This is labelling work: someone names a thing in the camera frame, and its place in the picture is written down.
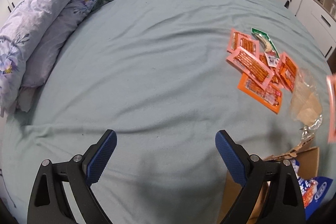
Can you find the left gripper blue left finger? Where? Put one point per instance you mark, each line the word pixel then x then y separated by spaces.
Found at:
pixel 48 201

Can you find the brown cardboard box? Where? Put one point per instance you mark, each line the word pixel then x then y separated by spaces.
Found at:
pixel 304 153

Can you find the pink spicy stick packet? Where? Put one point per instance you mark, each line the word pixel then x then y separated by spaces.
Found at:
pixel 249 64
pixel 286 70
pixel 239 39
pixel 331 80

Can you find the green white snack packet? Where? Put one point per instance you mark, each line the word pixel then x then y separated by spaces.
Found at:
pixel 266 41

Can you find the clear plastic wrapper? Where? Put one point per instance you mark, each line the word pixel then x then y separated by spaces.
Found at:
pixel 305 105

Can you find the small white snack packet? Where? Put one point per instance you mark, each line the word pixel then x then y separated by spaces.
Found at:
pixel 272 59

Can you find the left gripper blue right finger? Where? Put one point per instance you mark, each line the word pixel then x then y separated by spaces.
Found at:
pixel 283 202

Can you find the lavender floral folded duvet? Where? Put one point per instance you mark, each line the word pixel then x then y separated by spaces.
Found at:
pixel 31 40

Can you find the light blue bed sheet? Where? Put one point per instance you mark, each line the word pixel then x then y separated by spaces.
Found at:
pixel 155 72

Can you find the blue white snack bag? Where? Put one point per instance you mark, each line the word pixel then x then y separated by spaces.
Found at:
pixel 313 190

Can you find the orange sausage snack packet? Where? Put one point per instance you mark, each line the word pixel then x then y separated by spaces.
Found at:
pixel 271 97

